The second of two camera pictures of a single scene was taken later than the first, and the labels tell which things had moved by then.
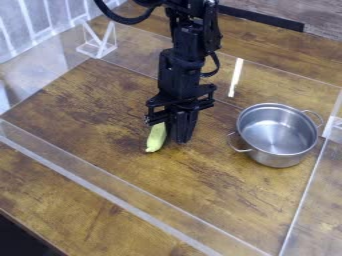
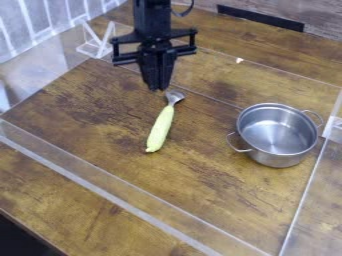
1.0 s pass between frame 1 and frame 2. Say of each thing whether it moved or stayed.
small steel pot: stayed
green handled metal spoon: stayed
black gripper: moved
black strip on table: stayed
